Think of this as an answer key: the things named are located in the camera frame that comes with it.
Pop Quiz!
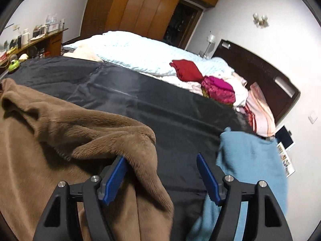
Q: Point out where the dark wooden headboard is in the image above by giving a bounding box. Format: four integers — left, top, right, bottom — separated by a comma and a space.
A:
212, 39, 301, 126

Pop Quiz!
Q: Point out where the white quilt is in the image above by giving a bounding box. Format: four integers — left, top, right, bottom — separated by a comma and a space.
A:
63, 31, 235, 77

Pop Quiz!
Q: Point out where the white framed tablet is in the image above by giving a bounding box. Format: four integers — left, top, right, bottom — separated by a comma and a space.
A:
274, 125, 296, 151

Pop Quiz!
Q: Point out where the wall lamp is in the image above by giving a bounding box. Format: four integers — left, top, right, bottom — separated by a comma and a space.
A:
252, 12, 270, 28

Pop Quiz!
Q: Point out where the cream blanket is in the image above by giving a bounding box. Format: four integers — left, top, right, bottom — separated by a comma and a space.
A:
62, 46, 104, 63

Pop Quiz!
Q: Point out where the clear plastic container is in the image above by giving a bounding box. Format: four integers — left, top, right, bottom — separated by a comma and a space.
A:
45, 15, 66, 32

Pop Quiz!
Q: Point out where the white table lamp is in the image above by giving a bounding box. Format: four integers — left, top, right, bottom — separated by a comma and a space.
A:
201, 34, 216, 58

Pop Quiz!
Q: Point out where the magenta garment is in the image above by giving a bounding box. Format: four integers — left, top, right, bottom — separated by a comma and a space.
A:
201, 76, 236, 105

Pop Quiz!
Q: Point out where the pink striped pillow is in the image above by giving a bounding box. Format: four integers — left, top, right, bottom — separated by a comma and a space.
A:
237, 82, 276, 138

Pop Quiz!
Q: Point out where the printed paper sheet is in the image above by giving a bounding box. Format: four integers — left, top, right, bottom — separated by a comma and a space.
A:
277, 143, 296, 177

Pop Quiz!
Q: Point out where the brown wooden wardrobe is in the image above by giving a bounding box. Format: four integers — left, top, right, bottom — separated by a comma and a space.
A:
81, 0, 221, 42

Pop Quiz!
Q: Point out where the dark glass cabinet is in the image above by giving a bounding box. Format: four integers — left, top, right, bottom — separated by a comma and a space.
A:
163, 0, 203, 49

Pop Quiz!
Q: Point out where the blue fleece garment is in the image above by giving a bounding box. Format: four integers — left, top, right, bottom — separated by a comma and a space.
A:
186, 127, 289, 241

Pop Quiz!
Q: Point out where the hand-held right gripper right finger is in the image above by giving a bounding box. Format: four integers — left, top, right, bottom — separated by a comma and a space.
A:
196, 153, 293, 241

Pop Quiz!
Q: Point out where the red garment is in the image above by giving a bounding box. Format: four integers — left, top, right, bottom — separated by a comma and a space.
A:
170, 59, 204, 83

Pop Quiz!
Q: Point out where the brown fleece garment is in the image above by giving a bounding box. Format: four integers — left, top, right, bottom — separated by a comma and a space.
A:
0, 78, 175, 241

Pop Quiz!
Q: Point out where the black satin bed cover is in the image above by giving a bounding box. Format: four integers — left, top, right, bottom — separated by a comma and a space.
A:
5, 56, 256, 241

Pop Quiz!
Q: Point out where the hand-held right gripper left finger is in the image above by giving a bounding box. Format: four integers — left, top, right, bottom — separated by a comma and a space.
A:
33, 156, 129, 241

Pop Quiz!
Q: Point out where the wooden sideboard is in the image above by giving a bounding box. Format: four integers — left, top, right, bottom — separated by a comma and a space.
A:
0, 28, 69, 74

